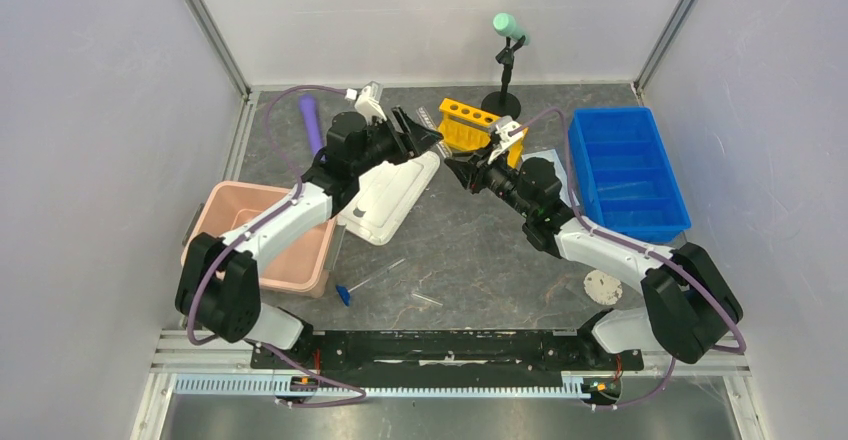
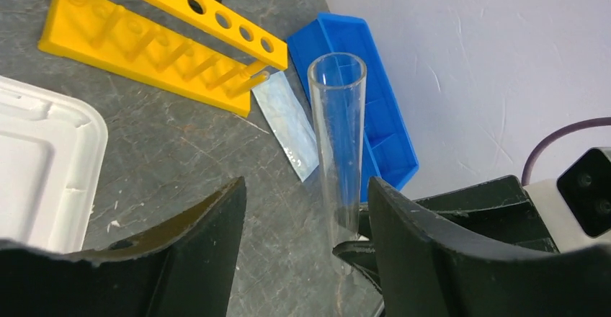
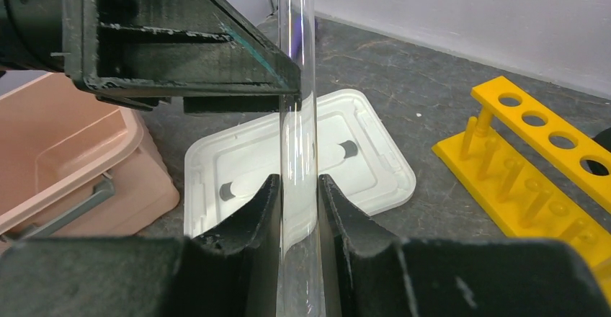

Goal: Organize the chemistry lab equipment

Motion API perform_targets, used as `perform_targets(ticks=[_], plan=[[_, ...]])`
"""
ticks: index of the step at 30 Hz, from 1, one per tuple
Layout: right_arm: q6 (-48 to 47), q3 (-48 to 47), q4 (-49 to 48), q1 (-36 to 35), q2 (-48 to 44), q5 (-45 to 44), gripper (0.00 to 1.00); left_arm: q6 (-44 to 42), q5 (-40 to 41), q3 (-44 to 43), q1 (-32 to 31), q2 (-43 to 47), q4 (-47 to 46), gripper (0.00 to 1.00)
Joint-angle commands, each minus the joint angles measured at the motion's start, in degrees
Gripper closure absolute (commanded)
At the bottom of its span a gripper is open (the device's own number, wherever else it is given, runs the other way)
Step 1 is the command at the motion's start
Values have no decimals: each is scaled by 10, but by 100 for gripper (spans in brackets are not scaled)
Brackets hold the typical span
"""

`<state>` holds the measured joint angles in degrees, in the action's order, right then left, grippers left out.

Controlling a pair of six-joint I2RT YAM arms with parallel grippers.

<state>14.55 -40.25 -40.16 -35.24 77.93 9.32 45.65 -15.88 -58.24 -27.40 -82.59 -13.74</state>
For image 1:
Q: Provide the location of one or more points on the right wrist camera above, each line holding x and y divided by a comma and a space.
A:
507, 141

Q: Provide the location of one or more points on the blue plastic tray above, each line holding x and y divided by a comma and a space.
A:
624, 144

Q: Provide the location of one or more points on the yellow test tube rack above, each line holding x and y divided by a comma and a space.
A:
464, 127

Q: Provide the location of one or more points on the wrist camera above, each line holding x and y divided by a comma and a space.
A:
366, 102
507, 141

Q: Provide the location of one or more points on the long glass rod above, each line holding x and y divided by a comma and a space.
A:
617, 190

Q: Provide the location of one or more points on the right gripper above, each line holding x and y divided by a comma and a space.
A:
471, 170

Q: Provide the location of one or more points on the blue bulb dropper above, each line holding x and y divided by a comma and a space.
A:
344, 292

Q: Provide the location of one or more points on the white plastic lid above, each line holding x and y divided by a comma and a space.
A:
386, 196

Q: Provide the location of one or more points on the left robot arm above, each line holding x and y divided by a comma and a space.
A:
219, 287

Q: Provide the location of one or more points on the purple microphone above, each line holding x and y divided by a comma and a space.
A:
308, 107

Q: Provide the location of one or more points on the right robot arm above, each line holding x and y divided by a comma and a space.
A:
689, 309

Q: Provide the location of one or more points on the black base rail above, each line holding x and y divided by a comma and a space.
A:
219, 370

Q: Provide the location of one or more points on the black microphone stand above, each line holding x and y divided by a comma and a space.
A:
502, 102

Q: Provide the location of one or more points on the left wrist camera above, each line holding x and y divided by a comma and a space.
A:
366, 102

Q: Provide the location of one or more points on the pink plastic bin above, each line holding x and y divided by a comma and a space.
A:
291, 249

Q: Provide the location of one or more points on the short glass tube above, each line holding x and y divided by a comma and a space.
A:
427, 299

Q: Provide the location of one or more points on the packaged face mask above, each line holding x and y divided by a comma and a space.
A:
552, 156

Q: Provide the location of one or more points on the bagged white round pad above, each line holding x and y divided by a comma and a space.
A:
597, 287

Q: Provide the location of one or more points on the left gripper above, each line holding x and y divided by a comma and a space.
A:
414, 140

